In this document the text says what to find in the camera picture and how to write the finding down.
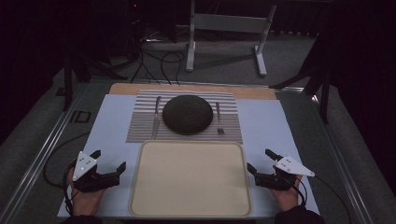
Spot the beige plastic tray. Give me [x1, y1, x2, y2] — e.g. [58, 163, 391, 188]
[129, 139, 253, 218]

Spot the small black floor frame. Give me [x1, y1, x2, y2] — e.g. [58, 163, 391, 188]
[69, 110, 92, 124]

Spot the light blue table mat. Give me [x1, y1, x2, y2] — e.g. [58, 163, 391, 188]
[57, 93, 320, 218]

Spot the striped grey placemat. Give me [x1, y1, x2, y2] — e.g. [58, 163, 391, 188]
[125, 89, 244, 145]

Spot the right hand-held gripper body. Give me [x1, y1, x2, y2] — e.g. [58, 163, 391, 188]
[255, 156, 316, 191]

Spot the black metal stand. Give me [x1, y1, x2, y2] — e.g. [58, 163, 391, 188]
[63, 50, 129, 112]
[269, 31, 332, 124]

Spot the person's right hand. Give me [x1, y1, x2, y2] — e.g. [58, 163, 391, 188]
[269, 175, 304, 213]

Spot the left hand-held gripper cable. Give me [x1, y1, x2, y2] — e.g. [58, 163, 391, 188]
[62, 159, 79, 217]

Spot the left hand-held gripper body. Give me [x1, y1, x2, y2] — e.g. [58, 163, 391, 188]
[71, 150, 121, 194]

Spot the right hand-held gripper cable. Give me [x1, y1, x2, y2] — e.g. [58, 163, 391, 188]
[289, 176, 309, 208]

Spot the aluminium floor rail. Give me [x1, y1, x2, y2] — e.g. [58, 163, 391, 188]
[0, 83, 89, 224]
[311, 92, 376, 224]

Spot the black floor cable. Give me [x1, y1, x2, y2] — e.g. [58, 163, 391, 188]
[160, 50, 187, 86]
[130, 49, 162, 85]
[42, 132, 92, 189]

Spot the white metal stand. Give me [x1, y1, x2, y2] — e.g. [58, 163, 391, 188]
[185, 0, 277, 77]

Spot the dark textured round plate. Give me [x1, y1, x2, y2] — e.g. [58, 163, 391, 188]
[162, 93, 215, 136]

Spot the thin black cable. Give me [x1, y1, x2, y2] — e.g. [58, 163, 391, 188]
[312, 175, 353, 224]

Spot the person's left hand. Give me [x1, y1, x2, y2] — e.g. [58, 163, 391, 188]
[68, 167, 106, 217]

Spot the hand-held gripper cable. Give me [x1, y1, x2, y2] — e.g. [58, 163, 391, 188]
[289, 176, 309, 208]
[62, 159, 79, 217]

